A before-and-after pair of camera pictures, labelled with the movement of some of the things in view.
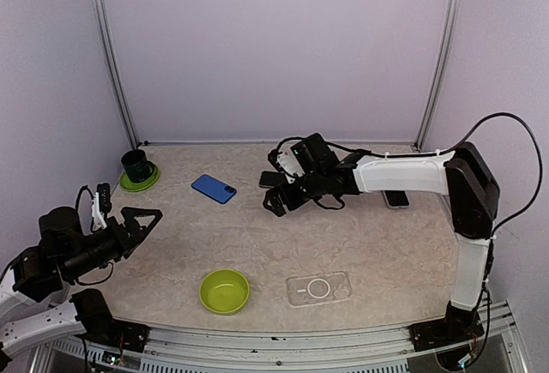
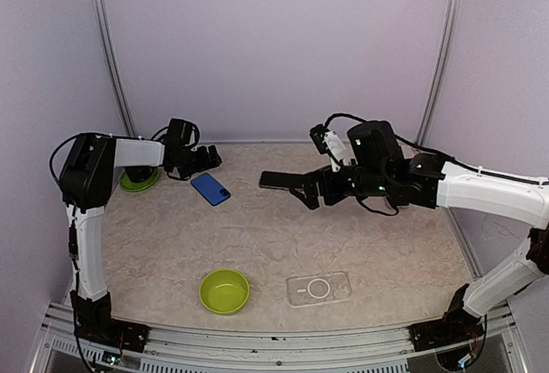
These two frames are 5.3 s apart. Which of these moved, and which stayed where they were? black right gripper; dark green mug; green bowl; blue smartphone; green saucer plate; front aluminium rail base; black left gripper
Moved: blue smartphone; black right gripper; black left gripper
Stayed: green saucer plate; front aluminium rail base; dark green mug; green bowl
